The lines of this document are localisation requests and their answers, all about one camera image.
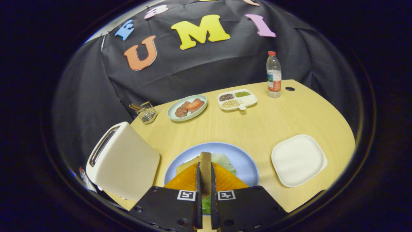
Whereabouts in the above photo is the red sausage piece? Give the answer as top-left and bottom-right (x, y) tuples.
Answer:
(186, 98), (205, 114)

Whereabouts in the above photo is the wire mesh holder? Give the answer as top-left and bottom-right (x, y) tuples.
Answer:
(129, 101), (158, 124)

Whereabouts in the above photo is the white sectioned seed dish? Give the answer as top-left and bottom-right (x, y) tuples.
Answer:
(217, 89), (258, 111)

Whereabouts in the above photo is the clear bottle red cap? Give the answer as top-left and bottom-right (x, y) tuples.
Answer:
(266, 51), (282, 98)

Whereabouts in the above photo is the green lettuce leaf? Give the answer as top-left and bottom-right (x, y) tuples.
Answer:
(202, 153), (236, 215)

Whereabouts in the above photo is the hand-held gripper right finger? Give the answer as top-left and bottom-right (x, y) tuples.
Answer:
(210, 163), (288, 232)

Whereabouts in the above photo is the brown meat piece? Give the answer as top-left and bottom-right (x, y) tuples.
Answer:
(175, 101), (190, 118)

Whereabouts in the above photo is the blue round plate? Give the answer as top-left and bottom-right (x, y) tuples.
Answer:
(164, 142), (260, 187)

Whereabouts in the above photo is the brown bread slice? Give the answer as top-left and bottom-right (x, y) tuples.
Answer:
(200, 152), (212, 197)

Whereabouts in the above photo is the white square plate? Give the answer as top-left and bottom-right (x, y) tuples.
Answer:
(271, 134), (328, 188)

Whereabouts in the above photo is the square bread slice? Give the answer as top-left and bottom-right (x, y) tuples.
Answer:
(175, 156), (201, 176)

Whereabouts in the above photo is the pale green round plate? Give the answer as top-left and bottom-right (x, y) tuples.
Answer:
(167, 94), (208, 122)

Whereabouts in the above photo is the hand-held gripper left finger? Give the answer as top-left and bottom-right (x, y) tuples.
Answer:
(129, 162), (203, 232)

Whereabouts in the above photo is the white toaster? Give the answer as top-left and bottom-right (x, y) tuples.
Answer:
(86, 121), (160, 202)

